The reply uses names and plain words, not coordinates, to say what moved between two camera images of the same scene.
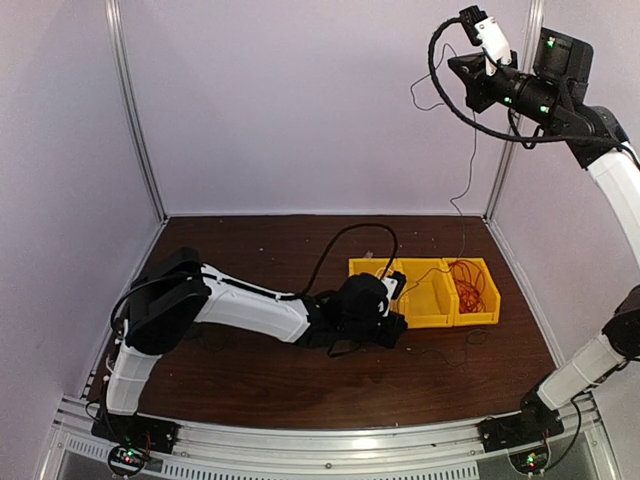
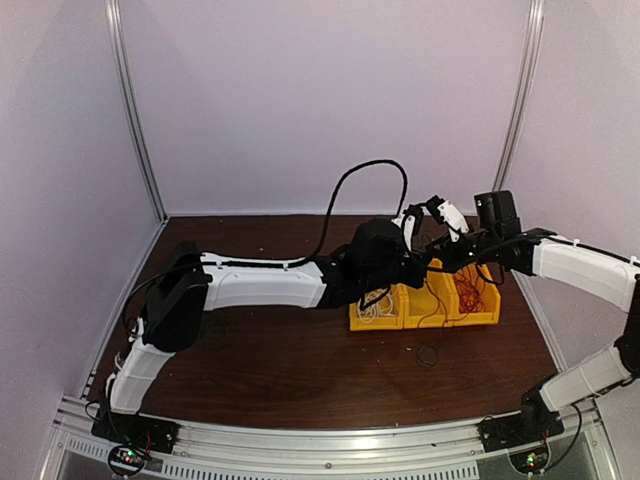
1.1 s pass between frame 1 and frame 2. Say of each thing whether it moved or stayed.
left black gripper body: moved
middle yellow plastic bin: stayed
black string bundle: moved
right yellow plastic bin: stayed
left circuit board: stayed
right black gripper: moved
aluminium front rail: stayed
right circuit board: stayed
